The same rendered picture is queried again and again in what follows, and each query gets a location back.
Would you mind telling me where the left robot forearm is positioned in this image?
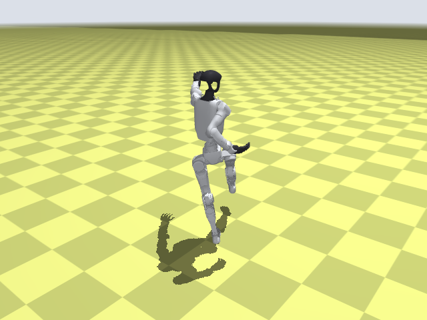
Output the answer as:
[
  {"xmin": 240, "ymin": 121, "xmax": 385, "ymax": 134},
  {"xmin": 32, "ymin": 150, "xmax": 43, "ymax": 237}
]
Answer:
[{"xmin": 190, "ymin": 81, "xmax": 200, "ymax": 95}]

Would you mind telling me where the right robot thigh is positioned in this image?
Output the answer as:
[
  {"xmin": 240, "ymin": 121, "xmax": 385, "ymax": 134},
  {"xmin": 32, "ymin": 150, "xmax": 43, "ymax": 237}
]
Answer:
[{"xmin": 222, "ymin": 149, "xmax": 236, "ymax": 178}]

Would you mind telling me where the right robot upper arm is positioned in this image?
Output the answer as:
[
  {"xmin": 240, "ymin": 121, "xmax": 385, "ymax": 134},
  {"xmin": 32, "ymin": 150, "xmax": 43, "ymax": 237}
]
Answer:
[{"xmin": 205, "ymin": 102, "xmax": 231, "ymax": 139}]

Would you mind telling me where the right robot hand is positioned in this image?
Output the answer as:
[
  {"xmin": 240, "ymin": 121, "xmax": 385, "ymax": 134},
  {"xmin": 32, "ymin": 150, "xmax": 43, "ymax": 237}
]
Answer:
[{"xmin": 232, "ymin": 142, "xmax": 250, "ymax": 154}]

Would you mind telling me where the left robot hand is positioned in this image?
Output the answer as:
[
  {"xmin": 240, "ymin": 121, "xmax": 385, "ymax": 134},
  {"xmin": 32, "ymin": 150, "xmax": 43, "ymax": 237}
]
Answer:
[{"xmin": 193, "ymin": 71, "xmax": 203, "ymax": 87}]

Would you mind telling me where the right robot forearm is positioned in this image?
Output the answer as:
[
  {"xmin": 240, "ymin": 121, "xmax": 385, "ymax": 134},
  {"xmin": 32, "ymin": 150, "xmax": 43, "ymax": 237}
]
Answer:
[{"xmin": 211, "ymin": 128, "xmax": 237, "ymax": 155}]

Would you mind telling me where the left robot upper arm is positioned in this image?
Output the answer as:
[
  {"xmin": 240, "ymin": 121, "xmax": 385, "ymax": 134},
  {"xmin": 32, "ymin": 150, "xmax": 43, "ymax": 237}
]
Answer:
[{"xmin": 190, "ymin": 87, "xmax": 202, "ymax": 106}]

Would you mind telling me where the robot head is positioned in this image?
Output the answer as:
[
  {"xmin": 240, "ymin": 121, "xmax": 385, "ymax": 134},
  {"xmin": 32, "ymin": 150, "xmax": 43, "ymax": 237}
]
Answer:
[{"xmin": 200, "ymin": 70, "xmax": 222, "ymax": 101}]

